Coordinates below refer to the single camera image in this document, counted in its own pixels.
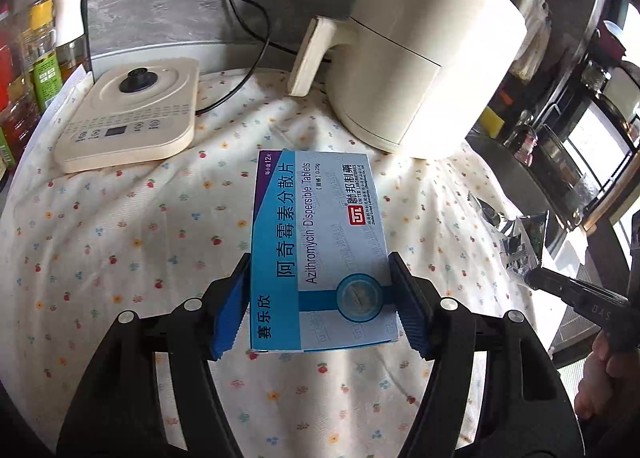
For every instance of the black dish rack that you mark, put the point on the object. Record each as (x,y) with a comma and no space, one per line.
(575,163)

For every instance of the bottle with white wrap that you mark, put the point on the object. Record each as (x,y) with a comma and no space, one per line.
(70,18)

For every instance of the person's right hand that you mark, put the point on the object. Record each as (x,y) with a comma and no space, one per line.
(605,378)

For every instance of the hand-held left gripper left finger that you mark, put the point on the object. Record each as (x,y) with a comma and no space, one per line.
(230,308)

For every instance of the yellow sponge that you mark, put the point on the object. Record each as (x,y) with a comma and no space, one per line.
(493,123)

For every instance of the yellow cap green label bottle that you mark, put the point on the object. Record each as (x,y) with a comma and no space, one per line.
(45,63)

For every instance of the floral white cloth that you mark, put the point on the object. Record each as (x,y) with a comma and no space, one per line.
(125,248)

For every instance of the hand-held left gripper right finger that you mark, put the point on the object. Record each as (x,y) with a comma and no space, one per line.
(412,308)

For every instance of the cream air fryer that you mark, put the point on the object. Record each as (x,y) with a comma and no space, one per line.
(425,38)

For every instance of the crumpled dark foil wrapper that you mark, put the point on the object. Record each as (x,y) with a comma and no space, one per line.
(487,210)

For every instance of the clear plastic bag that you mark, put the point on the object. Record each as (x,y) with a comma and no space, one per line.
(532,33)

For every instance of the blue white medicine box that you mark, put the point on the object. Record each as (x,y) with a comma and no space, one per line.
(320,238)

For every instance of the pink figurine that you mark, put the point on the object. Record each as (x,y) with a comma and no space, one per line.
(526,148)

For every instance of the silver foil packet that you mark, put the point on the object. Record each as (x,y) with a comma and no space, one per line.
(522,248)

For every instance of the dark sink basin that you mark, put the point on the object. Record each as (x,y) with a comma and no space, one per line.
(500,173)

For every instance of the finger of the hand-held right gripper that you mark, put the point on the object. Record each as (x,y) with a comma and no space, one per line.
(555,285)

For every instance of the cream kettle base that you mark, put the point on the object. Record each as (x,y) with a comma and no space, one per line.
(130,123)

